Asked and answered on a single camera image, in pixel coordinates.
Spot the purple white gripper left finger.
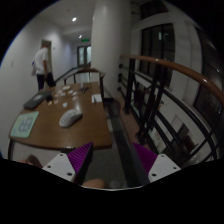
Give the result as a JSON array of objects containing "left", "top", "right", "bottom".
[{"left": 43, "top": 142, "right": 93, "bottom": 183}]

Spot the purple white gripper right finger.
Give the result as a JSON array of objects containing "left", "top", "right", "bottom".
[{"left": 134, "top": 143, "right": 180, "bottom": 182}]

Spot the white computer mouse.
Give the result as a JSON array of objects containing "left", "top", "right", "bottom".
[{"left": 59, "top": 109, "right": 83, "bottom": 128}]

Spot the light green mouse pad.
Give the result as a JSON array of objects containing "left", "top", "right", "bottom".
[{"left": 10, "top": 112, "right": 39, "bottom": 138}]

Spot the wooden table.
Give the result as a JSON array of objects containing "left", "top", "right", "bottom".
[{"left": 8, "top": 82, "right": 112, "bottom": 159}]

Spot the white notepad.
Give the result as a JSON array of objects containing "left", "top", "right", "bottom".
[{"left": 92, "top": 94, "right": 102, "bottom": 103}]

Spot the wooden chair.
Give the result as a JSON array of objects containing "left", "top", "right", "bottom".
[{"left": 64, "top": 67, "right": 105, "bottom": 97}]

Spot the person in white shirt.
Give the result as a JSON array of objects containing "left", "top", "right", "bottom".
[{"left": 33, "top": 43, "right": 55, "bottom": 90}]

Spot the double door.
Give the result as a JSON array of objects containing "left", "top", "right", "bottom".
[{"left": 77, "top": 46, "right": 91, "bottom": 67}]

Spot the wooden stair handrail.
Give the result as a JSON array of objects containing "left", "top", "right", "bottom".
[{"left": 120, "top": 54, "right": 224, "bottom": 107}]

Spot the green exit sign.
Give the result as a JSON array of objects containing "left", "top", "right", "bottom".
[{"left": 81, "top": 38, "right": 90, "bottom": 43}]

